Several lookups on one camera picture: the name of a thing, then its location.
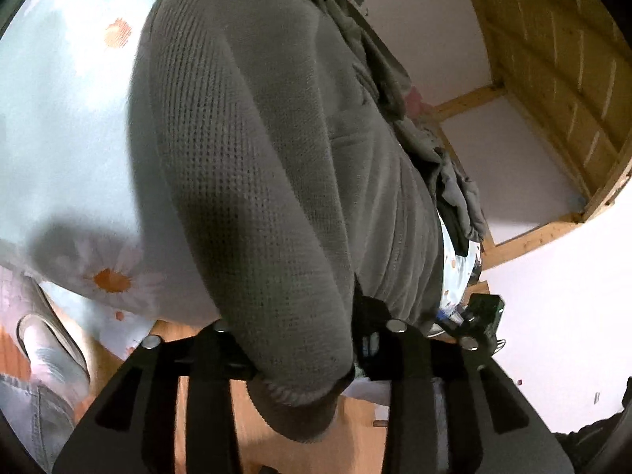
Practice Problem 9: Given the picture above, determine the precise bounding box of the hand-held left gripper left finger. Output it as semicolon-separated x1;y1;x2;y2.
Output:
52;320;258;474

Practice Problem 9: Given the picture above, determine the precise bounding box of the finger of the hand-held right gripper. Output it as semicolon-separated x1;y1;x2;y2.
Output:
433;306;469;337

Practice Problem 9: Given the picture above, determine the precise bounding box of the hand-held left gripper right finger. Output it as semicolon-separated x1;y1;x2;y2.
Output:
352;296;577;474

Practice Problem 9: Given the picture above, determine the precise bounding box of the dark grey zip hoodie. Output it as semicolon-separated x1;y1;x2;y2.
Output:
126;0;446;444

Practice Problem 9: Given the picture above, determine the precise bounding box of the pile of grey clothes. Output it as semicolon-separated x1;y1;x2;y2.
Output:
395;84;491;254

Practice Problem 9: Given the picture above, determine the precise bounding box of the grey quilted slipper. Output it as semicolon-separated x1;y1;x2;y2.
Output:
16;313;92;397

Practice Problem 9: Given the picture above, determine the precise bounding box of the person's left jeans leg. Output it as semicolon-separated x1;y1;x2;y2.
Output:
0;374;77;474

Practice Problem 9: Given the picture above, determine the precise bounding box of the dark cloth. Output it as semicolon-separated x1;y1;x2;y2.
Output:
552;378;632;474

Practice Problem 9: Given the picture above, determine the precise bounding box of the light blue floral bedsheet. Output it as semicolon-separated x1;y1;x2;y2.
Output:
0;0;483;357

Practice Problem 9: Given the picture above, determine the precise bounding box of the wooden bunk bed frame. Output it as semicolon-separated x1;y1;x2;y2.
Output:
431;0;632;271

